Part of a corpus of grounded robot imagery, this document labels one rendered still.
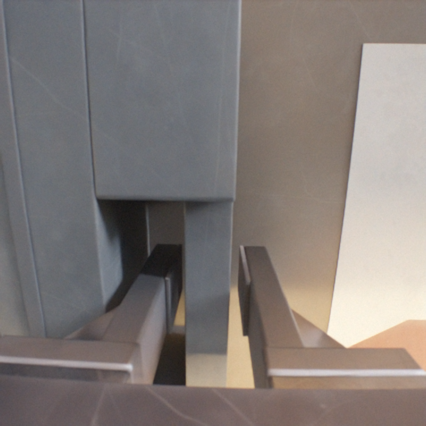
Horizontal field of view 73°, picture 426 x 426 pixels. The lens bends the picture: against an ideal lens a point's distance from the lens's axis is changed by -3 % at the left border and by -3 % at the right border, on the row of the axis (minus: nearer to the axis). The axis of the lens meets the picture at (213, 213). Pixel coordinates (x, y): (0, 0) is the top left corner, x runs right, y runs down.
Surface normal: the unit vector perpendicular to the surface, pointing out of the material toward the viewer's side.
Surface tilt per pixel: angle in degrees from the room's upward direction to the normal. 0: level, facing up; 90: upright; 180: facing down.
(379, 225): 0
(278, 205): 0
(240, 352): 0
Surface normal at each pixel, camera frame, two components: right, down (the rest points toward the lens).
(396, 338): -0.30, -0.29
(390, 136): -0.03, 0.25
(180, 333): 0.02, -0.97
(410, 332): -0.09, -0.21
